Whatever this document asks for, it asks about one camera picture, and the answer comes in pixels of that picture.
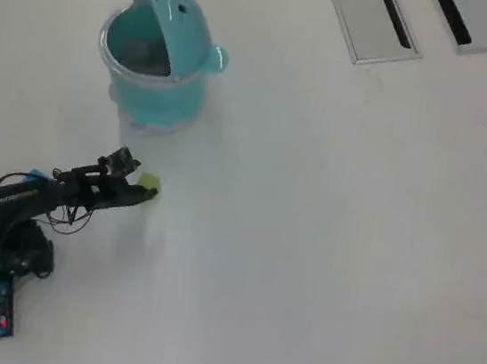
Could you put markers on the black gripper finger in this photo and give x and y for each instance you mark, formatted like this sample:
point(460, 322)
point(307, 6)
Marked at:
point(140, 195)

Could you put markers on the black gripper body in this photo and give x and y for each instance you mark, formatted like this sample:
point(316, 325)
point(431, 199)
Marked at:
point(98, 192)

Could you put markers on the green lego block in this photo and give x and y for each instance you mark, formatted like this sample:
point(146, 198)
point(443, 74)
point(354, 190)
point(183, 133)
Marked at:
point(152, 180)

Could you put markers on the blue lego block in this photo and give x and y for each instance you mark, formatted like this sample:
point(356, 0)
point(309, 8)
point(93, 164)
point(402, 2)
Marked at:
point(34, 171)

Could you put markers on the teal whale-shaped bin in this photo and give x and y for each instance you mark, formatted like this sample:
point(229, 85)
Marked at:
point(155, 98)

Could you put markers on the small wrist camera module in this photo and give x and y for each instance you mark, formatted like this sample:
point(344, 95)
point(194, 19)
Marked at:
point(119, 160)

